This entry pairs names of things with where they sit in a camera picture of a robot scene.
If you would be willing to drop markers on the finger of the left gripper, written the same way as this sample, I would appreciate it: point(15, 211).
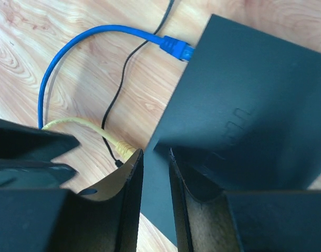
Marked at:
point(26, 157)

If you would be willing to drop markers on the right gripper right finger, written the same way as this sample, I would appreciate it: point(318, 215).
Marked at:
point(209, 218)

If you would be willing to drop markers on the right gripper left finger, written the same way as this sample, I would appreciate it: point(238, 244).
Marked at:
point(104, 217)

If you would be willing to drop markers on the left black network switch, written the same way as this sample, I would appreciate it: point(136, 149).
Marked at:
point(246, 113)

